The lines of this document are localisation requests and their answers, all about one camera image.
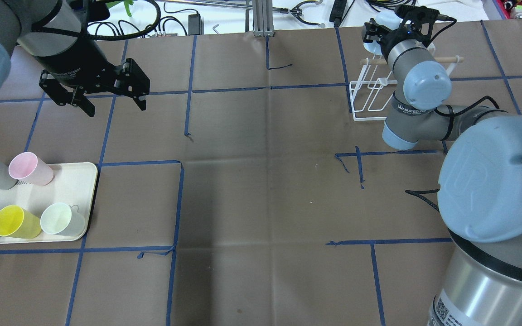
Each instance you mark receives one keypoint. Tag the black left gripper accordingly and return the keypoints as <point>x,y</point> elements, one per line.
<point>71,58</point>

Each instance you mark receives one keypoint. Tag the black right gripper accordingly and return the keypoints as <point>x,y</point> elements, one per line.
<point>390,37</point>

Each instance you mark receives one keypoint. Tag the light blue cup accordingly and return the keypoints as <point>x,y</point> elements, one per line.
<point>376,29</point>

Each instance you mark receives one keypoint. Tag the cream white cup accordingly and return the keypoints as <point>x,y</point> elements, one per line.
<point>62,219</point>

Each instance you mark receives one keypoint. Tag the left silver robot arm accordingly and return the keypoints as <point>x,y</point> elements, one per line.
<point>55,33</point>

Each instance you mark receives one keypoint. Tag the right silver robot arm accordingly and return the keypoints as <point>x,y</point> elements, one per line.
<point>480,182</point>

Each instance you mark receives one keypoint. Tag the pink cup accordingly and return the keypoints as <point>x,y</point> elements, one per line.
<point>29,168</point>

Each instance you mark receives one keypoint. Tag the yellow cup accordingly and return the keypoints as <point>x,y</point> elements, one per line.
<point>18,223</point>

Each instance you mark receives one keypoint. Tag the cream plastic tray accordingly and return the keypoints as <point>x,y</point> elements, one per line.
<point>73,184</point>

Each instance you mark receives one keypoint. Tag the black power adapter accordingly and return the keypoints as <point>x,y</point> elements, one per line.
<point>195,24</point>

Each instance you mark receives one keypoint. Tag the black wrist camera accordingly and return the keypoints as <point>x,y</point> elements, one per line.
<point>421,15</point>

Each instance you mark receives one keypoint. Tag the white wire cup rack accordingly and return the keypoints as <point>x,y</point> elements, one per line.
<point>372,92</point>

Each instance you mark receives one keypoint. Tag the aluminium frame post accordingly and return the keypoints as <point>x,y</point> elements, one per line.
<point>263,18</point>

